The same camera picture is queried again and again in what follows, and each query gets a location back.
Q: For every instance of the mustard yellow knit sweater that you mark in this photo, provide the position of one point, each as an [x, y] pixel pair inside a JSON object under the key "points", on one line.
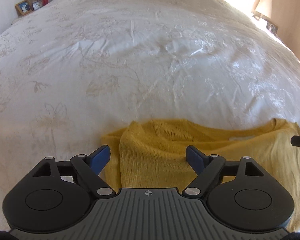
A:
{"points": [[153, 154]]}

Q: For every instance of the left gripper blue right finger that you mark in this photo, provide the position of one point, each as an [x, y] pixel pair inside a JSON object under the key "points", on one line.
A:
{"points": [[205, 166]]}

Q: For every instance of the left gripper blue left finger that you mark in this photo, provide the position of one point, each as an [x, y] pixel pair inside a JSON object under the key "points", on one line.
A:
{"points": [[88, 167]]}

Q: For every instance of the white floral bedspread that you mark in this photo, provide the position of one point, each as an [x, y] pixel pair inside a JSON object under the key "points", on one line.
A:
{"points": [[78, 69]]}

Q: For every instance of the wooden picture frame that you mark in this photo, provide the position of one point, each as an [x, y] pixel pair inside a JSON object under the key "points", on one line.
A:
{"points": [[24, 7]]}

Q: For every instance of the small silver picture frame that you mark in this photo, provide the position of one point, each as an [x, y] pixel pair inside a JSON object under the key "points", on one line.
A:
{"points": [[37, 4]]}

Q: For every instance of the beige bedside lamp right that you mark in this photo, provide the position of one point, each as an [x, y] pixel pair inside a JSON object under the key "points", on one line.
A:
{"points": [[262, 9]]}

